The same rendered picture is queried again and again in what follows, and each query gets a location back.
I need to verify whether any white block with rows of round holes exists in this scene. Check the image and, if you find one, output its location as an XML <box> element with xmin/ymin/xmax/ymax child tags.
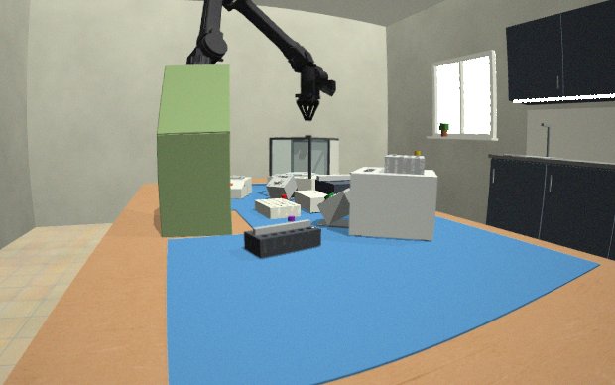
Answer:
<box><xmin>231</xmin><ymin>176</ymin><xmax>252</xmax><ymax>199</ymax></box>

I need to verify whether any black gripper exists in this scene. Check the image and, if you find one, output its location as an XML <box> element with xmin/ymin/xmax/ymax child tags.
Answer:
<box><xmin>295</xmin><ymin>79</ymin><xmax>320</xmax><ymax>121</ymax></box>

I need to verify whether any blue bench mat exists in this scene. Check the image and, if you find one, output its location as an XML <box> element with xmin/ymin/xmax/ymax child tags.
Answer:
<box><xmin>167</xmin><ymin>208</ymin><xmax>600</xmax><ymax>385</ymax></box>

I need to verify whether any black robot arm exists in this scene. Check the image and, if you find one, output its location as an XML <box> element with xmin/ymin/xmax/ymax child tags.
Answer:
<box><xmin>186</xmin><ymin>0</ymin><xmax>336</xmax><ymax>96</ymax></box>

